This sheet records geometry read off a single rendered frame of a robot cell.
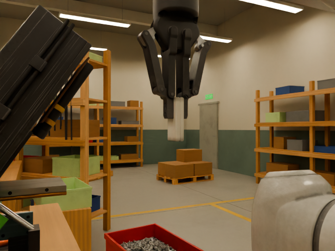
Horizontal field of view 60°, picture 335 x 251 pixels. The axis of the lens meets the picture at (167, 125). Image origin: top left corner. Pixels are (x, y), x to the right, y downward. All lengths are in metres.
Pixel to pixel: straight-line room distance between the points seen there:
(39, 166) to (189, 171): 3.92
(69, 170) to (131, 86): 7.11
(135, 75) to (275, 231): 10.08
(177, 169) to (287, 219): 6.23
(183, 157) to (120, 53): 4.79
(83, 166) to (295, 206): 3.03
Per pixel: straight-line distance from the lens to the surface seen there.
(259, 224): 0.63
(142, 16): 8.85
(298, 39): 7.38
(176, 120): 0.46
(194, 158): 7.55
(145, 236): 1.21
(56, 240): 1.17
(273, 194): 0.61
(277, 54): 7.71
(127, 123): 9.72
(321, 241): 0.56
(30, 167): 4.17
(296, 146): 6.39
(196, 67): 0.49
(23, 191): 0.92
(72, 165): 3.60
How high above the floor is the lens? 1.30
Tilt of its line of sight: 1 degrees up
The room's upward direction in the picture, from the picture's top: straight up
